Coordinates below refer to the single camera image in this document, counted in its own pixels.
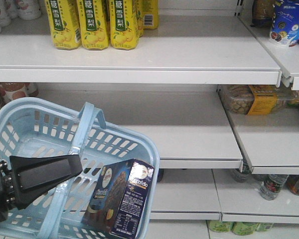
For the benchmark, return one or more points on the dark blue cookie box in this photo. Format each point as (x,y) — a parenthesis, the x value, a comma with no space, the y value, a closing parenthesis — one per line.
(118,200)

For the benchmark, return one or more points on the white store shelving unit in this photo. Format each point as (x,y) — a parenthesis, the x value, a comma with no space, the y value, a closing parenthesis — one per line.
(167,88)

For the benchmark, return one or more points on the middle yellow pear drink bottle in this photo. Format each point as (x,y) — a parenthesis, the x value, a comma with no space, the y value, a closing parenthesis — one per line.
(93,18)

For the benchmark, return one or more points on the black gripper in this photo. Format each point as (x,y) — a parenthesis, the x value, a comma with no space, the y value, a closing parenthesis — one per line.
(29,178)

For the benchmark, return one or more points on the blue cookie cup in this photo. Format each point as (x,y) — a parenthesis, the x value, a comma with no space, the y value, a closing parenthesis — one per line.
(284,30)

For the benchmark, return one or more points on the left yellow pear drink bottle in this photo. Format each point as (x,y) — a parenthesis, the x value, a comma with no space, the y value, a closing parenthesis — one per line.
(64,23)

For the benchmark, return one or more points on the clear cookie tub yellow label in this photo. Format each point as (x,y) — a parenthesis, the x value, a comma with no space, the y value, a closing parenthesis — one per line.
(255,99)

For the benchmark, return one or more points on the right yellow pear drink bottle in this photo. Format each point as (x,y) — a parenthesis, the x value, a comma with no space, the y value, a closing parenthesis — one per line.
(124,33)

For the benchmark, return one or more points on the yellow pear drink bottle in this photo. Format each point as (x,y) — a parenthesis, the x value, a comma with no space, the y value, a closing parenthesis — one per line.
(124,33)
(93,18)
(64,23)

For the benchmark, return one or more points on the light blue plastic basket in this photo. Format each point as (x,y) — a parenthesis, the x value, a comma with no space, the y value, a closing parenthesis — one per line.
(35,128)

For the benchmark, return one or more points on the clear water bottle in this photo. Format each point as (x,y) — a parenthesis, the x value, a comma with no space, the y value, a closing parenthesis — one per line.
(272,185)

